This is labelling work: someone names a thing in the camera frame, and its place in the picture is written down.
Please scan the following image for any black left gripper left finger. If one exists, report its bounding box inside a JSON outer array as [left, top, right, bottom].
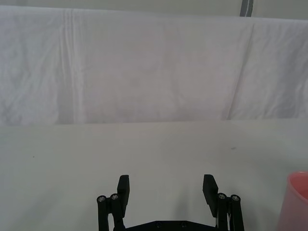
[[96, 175, 130, 231]]

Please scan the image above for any grey striped post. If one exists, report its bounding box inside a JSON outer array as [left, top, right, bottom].
[[240, 0, 254, 18]]

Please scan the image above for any pink cup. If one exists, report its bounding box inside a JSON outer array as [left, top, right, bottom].
[[276, 171, 308, 231]]

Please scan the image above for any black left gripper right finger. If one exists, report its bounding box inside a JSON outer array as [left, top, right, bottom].
[[203, 174, 245, 231]]

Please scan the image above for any white table cloth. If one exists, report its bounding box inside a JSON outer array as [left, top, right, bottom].
[[0, 119, 308, 231]]

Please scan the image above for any white wrinkled draped cloth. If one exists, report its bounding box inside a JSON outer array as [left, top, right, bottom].
[[0, 5, 308, 127]]

